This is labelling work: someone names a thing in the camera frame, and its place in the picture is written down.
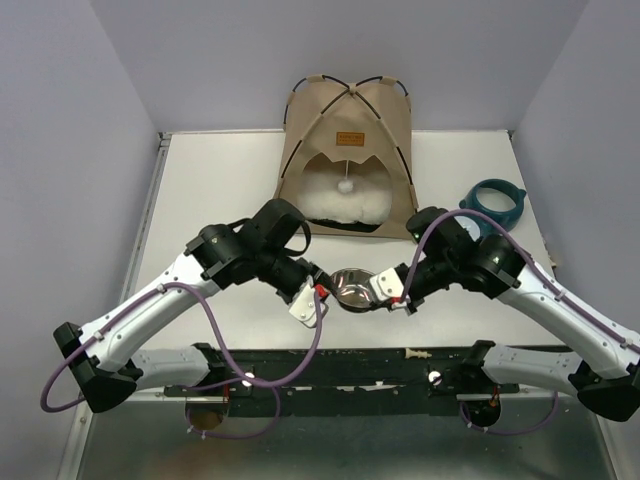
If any white pompom toy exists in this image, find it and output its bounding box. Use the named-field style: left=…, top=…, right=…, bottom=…
left=337, top=160, right=354, bottom=195

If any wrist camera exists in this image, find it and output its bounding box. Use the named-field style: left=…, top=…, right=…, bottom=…
left=369, top=268, right=404, bottom=303
left=289, top=283, right=329, bottom=328

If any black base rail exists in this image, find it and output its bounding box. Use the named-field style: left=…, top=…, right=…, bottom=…
left=164, top=345, right=519, bottom=420

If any aluminium frame rail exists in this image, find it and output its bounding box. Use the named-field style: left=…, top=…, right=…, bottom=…
left=54, top=132, right=171, bottom=480

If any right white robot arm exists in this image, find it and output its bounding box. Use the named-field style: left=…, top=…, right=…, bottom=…
left=369, top=207, right=639, bottom=422

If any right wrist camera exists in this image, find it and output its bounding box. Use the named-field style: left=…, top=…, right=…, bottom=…
left=369, top=268, right=404, bottom=303

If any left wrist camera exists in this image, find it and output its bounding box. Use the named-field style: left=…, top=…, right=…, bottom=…
left=289, top=283, right=329, bottom=328

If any steel pet bowl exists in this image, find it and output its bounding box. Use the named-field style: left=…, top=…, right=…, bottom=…
left=330, top=268, right=384, bottom=314

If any black tent pole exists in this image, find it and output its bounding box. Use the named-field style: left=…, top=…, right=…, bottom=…
left=277, top=73, right=406, bottom=181
left=282, top=73, right=419, bottom=211

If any white fluffy cushion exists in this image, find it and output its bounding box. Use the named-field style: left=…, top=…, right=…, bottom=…
left=297, top=155, right=393, bottom=226

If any teal double pet bowl stand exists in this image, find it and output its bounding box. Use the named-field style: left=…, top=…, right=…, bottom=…
left=459, top=178, right=527, bottom=232

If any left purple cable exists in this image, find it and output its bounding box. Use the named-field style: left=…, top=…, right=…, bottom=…
left=40, top=282, right=324, bottom=441

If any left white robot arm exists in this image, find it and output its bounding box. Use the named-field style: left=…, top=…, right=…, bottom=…
left=54, top=199, right=332, bottom=413

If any white chess piece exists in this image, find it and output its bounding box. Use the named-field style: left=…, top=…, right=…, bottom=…
left=405, top=348, right=432, bottom=359

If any beige black pet tent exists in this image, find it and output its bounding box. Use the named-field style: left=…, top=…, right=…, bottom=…
left=274, top=75, right=418, bottom=239

